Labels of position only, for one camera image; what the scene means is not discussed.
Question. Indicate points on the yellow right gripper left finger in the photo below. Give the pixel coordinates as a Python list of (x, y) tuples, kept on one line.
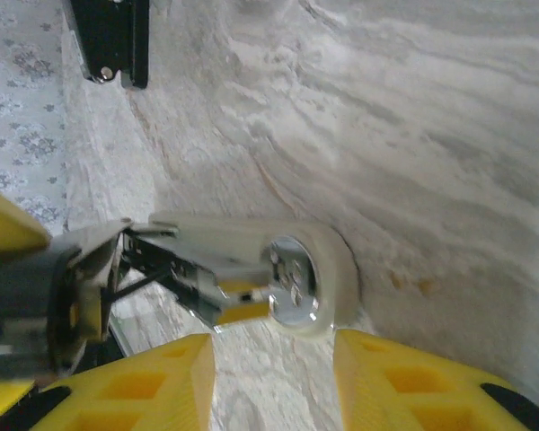
[(161, 390)]

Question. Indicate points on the cream white stapler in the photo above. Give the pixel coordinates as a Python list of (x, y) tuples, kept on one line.
[(323, 251)]

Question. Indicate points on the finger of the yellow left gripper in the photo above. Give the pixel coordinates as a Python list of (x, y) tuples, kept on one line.
[(0, 393), (4, 224)]

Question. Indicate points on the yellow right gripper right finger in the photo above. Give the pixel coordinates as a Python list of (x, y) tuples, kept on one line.
[(409, 390)]

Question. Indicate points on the black stapler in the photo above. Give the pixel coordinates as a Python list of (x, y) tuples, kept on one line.
[(112, 36)]

